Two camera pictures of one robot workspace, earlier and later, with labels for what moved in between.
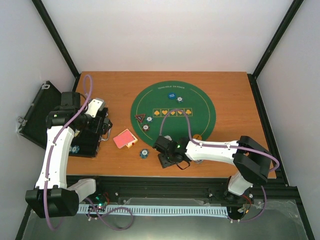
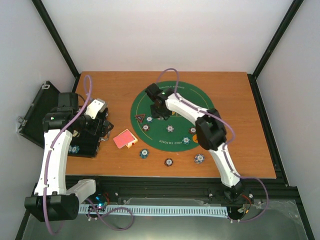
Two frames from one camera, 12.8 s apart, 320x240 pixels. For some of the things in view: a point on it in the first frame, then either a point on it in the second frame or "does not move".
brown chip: x=146 y=127 does not move
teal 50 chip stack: x=144 y=153 does not move
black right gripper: x=164 y=163 to x=156 y=116
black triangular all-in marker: x=140 y=117 does not move
